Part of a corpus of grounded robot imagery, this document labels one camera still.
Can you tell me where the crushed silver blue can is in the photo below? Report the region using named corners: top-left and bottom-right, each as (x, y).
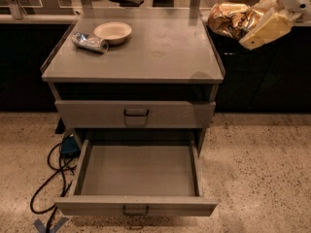
top-left (72, 32), bottom-right (109, 53)

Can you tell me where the black office chair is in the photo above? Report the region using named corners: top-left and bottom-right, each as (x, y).
top-left (109, 0), bottom-right (144, 7)

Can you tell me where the black floor cable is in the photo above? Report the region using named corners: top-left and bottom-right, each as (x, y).
top-left (29, 142), bottom-right (78, 233)

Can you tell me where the closed grey upper drawer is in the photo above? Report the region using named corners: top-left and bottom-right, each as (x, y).
top-left (55, 100), bottom-right (216, 128)

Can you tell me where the white bowl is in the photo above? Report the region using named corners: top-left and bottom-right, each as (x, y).
top-left (93, 22), bottom-right (132, 45)

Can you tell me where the blue power box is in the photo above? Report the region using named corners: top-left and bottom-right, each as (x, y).
top-left (60, 136), bottom-right (81, 157)

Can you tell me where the open grey middle drawer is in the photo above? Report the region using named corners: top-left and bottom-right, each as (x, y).
top-left (55, 140), bottom-right (217, 216)

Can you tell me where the grey drawer cabinet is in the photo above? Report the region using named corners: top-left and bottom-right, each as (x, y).
top-left (43, 8), bottom-right (225, 144)

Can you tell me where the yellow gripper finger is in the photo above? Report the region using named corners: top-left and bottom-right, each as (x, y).
top-left (253, 0), bottom-right (284, 11)
top-left (239, 9), bottom-right (301, 50)

